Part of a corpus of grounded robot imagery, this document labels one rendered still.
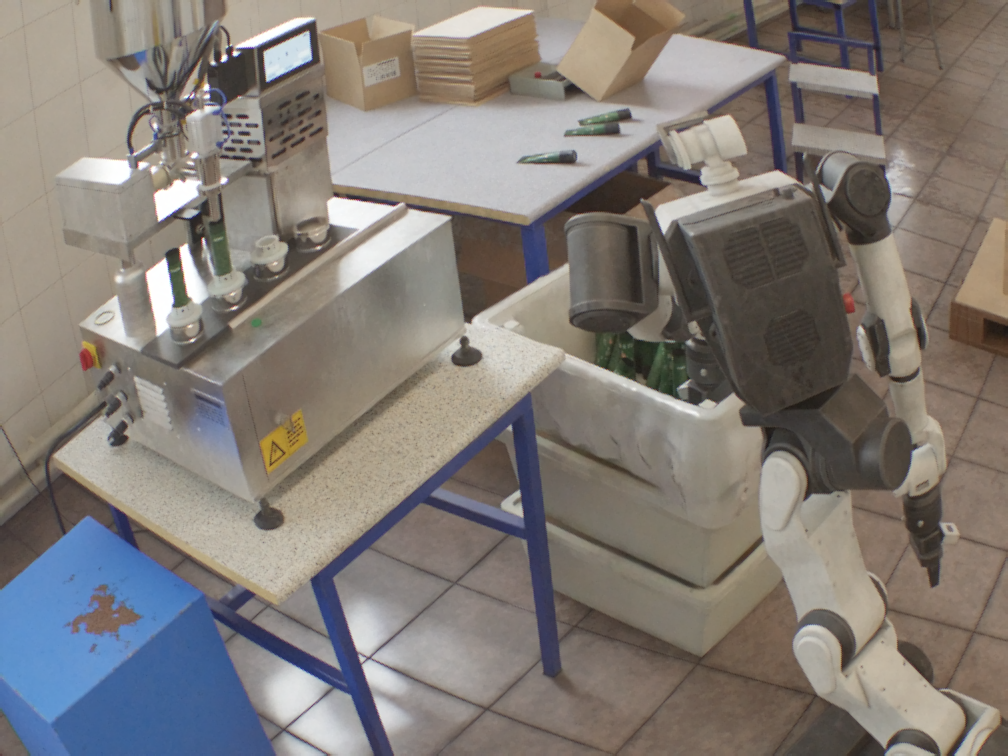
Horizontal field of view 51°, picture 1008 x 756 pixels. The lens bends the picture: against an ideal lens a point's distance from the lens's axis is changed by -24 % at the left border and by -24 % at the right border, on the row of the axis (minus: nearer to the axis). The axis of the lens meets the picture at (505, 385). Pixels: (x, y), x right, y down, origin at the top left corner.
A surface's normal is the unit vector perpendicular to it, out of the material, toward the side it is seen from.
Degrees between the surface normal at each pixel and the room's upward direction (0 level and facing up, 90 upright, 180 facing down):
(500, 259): 64
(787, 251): 75
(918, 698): 26
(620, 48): 90
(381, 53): 107
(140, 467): 0
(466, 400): 0
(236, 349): 0
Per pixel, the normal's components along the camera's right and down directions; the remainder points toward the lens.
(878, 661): 0.22, -0.62
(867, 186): 0.01, 0.29
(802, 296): 0.11, 0.51
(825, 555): 0.55, -0.17
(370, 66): 0.53, 0.40
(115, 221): -0.58, 0.49
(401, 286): 0.81, 0.24
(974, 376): -0.11, -0.84
